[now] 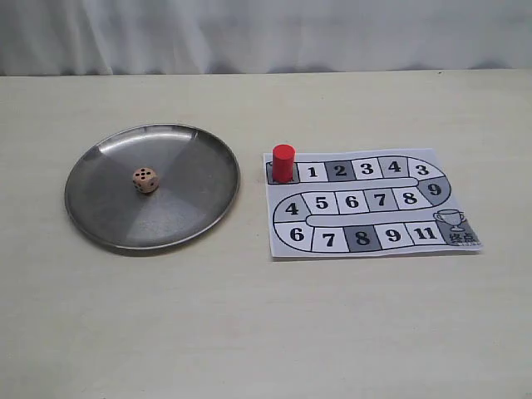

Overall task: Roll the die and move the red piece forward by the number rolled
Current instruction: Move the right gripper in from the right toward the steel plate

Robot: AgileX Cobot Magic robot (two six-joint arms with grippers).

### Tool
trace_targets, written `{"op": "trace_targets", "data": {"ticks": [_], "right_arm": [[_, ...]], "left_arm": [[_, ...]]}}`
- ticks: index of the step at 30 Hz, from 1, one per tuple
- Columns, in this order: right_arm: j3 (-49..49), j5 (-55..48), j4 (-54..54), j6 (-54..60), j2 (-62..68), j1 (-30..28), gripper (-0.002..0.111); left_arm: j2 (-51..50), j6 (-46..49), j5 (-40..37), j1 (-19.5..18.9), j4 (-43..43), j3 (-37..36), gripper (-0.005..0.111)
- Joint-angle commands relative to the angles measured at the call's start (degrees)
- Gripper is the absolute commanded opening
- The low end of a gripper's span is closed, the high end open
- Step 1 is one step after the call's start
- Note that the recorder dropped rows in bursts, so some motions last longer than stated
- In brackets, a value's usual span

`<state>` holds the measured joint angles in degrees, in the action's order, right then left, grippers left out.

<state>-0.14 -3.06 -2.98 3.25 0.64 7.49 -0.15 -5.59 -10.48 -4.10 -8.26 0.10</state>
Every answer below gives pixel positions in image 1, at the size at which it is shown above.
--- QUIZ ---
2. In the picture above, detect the red cylinder game piece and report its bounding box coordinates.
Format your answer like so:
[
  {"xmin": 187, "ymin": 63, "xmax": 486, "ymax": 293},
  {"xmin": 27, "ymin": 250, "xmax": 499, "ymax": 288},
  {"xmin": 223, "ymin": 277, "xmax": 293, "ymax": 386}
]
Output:
[{"xmin": 272, "ymin": 144, "xmax": 295, "ymax": 184}]

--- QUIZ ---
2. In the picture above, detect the wooden die with black pips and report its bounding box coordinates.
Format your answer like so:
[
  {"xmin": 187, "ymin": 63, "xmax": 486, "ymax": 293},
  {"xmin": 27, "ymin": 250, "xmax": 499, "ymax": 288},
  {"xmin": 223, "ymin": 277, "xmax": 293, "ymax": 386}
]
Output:
[{"xmin": 132, "ymin": 167, "xmax": 159, "ymax": 194}]

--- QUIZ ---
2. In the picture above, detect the printed paper game board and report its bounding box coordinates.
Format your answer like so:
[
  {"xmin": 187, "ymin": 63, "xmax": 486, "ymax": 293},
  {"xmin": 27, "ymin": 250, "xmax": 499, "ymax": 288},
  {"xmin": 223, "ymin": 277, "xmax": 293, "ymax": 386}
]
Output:
[{"xmin": 264, "ymin": 149, "xmax": 482, "ymax": 259}]

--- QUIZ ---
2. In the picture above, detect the round stainless steel plate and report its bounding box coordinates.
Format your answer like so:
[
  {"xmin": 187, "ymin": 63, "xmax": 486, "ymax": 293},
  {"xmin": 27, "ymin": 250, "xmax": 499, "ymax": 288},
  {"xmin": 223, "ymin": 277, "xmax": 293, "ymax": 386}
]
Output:
[{"xmin": 64, "ymin": 123, "xmax": 240, "ymax": 254}]

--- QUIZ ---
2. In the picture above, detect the white backdrop curtain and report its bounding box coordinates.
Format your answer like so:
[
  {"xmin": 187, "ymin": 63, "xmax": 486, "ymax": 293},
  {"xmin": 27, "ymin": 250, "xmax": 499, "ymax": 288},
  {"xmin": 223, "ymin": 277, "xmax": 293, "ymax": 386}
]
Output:
[{"xmin": 1, "ymin": 1, "xmax": 531, "ymax": 76}]

